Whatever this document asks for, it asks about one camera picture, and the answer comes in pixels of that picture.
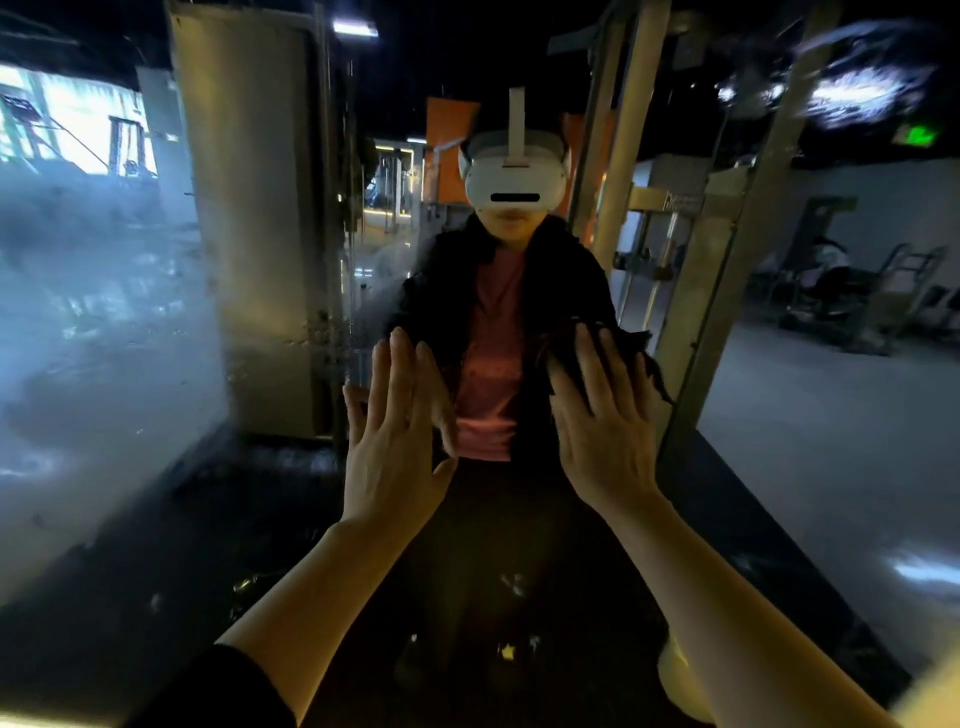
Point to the person's right hand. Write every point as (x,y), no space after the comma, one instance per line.
(603,435)

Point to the person's left hand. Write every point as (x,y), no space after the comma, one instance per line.
(393,458)

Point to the dark brown cleaning cloth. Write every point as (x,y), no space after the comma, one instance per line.
(638,348)

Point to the large wall mirror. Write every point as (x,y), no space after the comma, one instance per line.
(120,345)

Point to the person's left forearm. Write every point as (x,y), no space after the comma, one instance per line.
(323,623)

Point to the person's right forearm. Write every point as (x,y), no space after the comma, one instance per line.
(735,630)

